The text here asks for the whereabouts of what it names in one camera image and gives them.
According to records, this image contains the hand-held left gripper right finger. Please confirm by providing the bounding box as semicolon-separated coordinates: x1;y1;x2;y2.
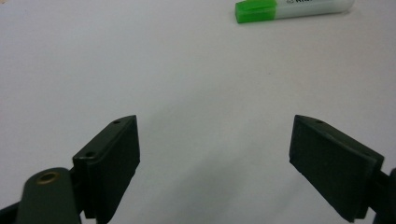
289;114;385;224

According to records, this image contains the green cap white marker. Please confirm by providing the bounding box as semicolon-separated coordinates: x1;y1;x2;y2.
234;0;356;24

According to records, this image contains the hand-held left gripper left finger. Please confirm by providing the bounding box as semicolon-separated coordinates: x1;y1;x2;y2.
72;114;141;224

